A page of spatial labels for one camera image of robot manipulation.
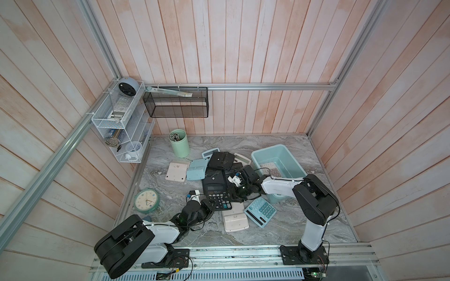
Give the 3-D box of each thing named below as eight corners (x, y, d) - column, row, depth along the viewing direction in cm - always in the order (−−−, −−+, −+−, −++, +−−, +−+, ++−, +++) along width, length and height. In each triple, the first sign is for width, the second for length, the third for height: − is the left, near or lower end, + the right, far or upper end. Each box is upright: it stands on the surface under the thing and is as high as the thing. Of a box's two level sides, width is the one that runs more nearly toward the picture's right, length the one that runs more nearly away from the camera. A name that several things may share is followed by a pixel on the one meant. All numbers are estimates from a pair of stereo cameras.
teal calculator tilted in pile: (186, 179, 100) (185, 175, 96) (191, 162, 108) (190, 157, 104) (204, 181, 99) (203, 176, 95) (207, 163, 107) (207, 159, 103)
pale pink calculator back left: (166, 180, 100) (164, 177, 98) (172, 163, 108) (171, 160, 105) (184, 182, 99) (183, 179, 97) (189, 164, 107) (188, 161, 105)
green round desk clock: (132, 213, 88) (129, 211, 85) (139, 190, 96) (137, 188, 93) (156, 213, 88) (154, 211, 85) (162, 190, 96) (160, 188, 93)
